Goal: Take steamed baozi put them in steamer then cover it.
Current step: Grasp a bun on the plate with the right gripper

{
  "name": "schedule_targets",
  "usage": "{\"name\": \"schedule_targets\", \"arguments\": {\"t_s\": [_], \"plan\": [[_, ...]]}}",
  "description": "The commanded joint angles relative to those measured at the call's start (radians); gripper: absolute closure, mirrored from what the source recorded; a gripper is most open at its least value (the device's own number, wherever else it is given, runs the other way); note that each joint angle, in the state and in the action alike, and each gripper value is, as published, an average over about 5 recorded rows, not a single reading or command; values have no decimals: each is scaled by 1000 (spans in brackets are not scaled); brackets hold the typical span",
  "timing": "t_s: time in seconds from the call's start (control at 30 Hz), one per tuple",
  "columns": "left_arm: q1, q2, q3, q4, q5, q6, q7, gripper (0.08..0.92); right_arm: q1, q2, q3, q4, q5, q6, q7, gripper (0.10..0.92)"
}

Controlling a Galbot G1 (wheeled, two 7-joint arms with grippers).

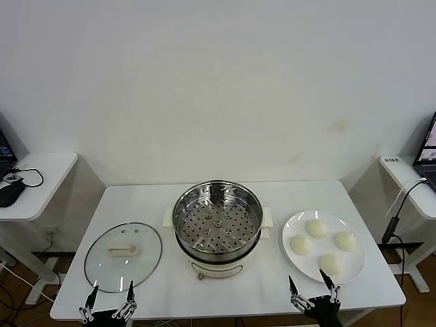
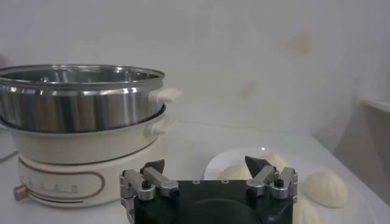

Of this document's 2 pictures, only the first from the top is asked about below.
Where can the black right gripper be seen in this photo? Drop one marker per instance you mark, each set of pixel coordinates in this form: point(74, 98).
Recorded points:
point(323, 311)

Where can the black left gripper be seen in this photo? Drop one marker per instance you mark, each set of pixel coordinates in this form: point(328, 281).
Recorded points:
point(104, 320)

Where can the white steamed baozi bun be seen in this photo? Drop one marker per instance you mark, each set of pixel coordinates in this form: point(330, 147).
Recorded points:
point(301, 244)
point(334, 262)
point(316, 227)
point(346, 241)

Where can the black computer mouse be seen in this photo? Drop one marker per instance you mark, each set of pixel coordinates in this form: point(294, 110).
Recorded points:
point(10, 194)

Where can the perforated steel steamer basket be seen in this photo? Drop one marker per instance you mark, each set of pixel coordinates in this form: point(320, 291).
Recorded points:
point(190, 218)

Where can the white round plate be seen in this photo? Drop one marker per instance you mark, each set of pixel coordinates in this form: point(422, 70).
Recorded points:
point(303, 265)

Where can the black floor stand bar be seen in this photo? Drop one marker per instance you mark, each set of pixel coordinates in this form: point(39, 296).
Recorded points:
point(408, 244)

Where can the white side table with mouse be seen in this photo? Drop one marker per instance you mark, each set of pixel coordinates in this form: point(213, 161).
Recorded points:
point(51, 177)

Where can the white side table with label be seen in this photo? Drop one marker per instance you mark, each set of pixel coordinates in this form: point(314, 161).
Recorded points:
point(405, 170)

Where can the small printed label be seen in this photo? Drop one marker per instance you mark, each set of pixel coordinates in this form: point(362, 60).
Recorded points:
point(391, 160)

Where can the laptop beside black mouse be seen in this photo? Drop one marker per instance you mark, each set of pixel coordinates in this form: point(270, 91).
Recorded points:
point(5, 150)

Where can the white wall socket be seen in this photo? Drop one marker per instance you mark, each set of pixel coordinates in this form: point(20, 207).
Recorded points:
point(52, 231)

